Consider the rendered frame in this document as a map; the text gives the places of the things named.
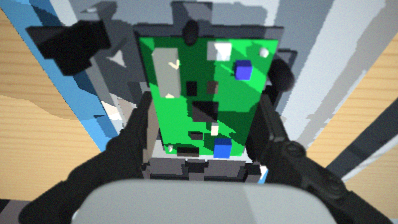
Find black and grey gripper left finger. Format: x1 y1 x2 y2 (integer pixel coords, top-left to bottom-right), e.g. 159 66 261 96
18 91 160 224

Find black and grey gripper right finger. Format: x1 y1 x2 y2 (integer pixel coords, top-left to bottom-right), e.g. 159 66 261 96
250 94 393 224

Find green circuit board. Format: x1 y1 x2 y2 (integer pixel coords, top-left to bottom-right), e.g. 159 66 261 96
139 37 278 158

